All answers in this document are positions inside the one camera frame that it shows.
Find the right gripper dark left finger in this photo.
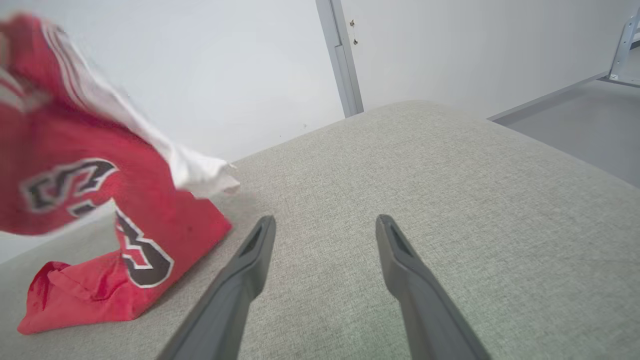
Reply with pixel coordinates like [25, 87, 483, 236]
[157, 215, 277, 360]

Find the red Bulls 23 jersey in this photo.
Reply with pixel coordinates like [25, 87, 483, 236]
[0, 14, 241, 335]

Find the grey metal frame bracket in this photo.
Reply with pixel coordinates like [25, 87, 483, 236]
[600, 5, 640, 88]

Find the grey fabric sofa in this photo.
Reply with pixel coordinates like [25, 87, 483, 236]
[0, 100, 640, 360]

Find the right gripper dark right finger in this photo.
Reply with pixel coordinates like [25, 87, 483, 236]
[375, 214, 493, 360]

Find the grey baseboard strip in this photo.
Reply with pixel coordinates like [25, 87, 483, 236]
[487, 72, 613, 123]

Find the grey wall post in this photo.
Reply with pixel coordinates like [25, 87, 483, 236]
[315, 0, 364, 119]

